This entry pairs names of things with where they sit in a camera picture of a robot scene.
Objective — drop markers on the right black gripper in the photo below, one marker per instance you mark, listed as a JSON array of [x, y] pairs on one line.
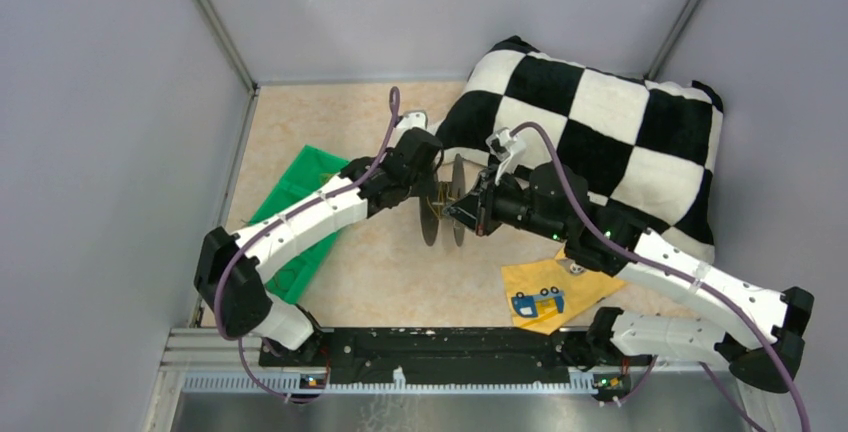
[[477, 211]]

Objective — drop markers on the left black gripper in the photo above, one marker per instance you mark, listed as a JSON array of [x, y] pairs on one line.
[[429, 175]]

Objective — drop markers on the black cable spool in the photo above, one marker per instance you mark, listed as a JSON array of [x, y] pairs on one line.
[[434, 195]]

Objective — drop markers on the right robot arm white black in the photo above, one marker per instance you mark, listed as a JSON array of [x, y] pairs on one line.
[[757, 333]]

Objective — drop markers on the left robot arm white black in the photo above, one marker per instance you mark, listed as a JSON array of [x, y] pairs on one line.
[[234, 268]]

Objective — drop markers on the green compartment tray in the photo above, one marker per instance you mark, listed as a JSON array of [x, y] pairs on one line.
[[310, 170]]

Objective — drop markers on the yellow cloth with car print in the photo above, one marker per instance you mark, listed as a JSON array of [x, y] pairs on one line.
[[542, 296]]

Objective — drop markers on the black white checkered pillow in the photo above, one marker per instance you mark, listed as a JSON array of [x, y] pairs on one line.
[[646, 147]]

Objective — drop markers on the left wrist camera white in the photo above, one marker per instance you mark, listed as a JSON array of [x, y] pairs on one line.
[[411, 120]]

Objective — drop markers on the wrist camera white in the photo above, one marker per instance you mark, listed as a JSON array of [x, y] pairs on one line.
[[508, 148], [411, 120]]

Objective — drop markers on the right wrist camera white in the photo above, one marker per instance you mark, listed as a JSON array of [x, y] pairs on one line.
[[508, 148]]

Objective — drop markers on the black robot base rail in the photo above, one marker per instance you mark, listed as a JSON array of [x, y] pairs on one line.
[[443, 356]]

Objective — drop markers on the white slotted cable duct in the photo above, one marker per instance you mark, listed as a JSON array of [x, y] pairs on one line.
[[295, 383]]

